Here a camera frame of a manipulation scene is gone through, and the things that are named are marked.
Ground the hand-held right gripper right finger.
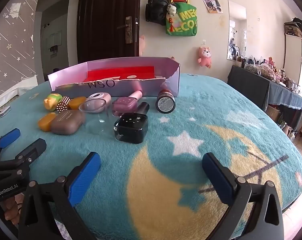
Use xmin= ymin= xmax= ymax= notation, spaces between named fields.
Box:
xmin=202 ymin=152 xmax=284 ymax=240

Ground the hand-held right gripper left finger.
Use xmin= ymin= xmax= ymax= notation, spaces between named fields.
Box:
xmin=18 ymin=151 xmax=101 ymax=240

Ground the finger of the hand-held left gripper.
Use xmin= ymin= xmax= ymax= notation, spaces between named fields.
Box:
xmin=0 ymin=138 xmax=47 ymax=178
xmin=0 ymin=128 xmax=21 ymax=164

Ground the orange dome soap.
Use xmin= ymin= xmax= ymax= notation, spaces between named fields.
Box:
xmin=68 ymin=96 xmax=87 ymax=110
xmin=38 ymin=112 xmax=57 ymax=132

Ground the brown eye shadow case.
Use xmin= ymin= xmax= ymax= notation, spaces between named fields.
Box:
xmin=50 ymin=109 xmax=86 ymax=135

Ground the green hooded bear toy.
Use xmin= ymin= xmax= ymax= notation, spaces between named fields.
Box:
xmin=43 ymin=93 xmax=64 ymax=112

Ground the gold studded cylinder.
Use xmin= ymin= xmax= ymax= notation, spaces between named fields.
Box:
xmin=56 ymin=96 xmax=71 ymax=112

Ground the clear plastic cup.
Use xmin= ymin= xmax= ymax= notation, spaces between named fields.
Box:
xmin=79 ymin=99 xmax=111 ymax=134

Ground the black nail polish bottle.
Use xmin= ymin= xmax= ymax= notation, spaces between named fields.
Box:
xmin=113 ymin=102 xmax=150 ymax=144

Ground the lilac cardboard box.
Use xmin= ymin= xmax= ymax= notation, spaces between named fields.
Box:
xmin=47 ymin=56 xmax=181 ymax=97

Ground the lilac round case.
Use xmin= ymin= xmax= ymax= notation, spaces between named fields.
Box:
xmin=84 ymin=92 xmax=112 ymax=114

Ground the mauve nail polish bottle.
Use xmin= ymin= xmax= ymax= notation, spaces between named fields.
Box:
xmin=111 ymin=90 xmax=143 ymax=117

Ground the glitter nail polish bottle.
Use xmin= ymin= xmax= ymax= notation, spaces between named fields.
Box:
xmin=155 ymin=82 xmax=176 ymax=114

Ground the person's left hand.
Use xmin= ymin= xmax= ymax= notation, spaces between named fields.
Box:
xmin=4 ymin=194 xmax=24 ymax=227

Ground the red paper liner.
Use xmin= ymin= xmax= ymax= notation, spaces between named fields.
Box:
xmin=82 ymin=66 xmax=156 ymax=83

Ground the blue table cloth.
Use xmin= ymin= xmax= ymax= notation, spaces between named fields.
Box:
xmin=267 ymin=80 xmax=302 ymax=110

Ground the cluttered side table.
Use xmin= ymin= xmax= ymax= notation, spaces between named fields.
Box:
xmin=236 ymin=55 xmax=302 ymax=93

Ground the white wardrobe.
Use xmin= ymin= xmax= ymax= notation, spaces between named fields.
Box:
xmin=284 ymin=30 xmax=302 ymax=105

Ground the dark wooden door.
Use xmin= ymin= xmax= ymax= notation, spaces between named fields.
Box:
xmin=77 ymin=0 xmax=142 ymax=64

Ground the red knot ornament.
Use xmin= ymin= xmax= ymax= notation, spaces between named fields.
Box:
xmin=167 ymin=15 xmax=178 ymax=34

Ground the green tote bag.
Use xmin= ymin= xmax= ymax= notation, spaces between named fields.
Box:
xmin=165 ymin=0 xmax=198 ymax=37

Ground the dark patterned bag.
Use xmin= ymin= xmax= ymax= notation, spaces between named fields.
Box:
xmin=284 ymin=17 xmax=302 ymax=40

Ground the white plush charm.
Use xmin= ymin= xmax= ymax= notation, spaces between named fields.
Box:
xmin=167 ymin=3 xmax=178 ymax=18

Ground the black backpack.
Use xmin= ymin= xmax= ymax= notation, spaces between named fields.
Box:
xmin=145 ymin=0 xmax=169 ymax=26

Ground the wall notice board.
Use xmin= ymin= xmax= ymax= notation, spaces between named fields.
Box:
xmin=46 ymin=31 xmax=62 ymax=46

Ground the brass door lock handle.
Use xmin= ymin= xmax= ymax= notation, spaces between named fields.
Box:
xmin=116 ymin=16 xmax=132 ymax=44

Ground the wall mirror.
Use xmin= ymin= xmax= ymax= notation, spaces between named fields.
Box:
xmin=227 ymin=0 xmax=247 ymax=61

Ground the wall photo poster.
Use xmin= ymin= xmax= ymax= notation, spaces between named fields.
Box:
xmin=200 ymin=0 xmax=223 ymax=14

